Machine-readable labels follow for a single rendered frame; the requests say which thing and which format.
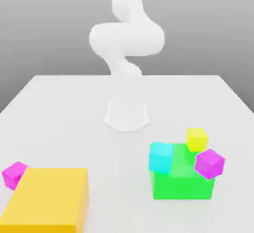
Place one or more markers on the small magenta cube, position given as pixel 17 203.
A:
pixel 210 164
pixel 12 175

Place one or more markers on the small yellow cube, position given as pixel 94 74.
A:
pixel 196 139

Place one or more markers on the large orange box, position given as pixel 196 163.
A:
pixel 47 199

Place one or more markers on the large green box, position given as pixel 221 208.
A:
pixel 182 183

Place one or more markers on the small cyan cube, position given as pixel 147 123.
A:
pixel 160 157

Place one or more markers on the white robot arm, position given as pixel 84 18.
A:
pixel 127 38

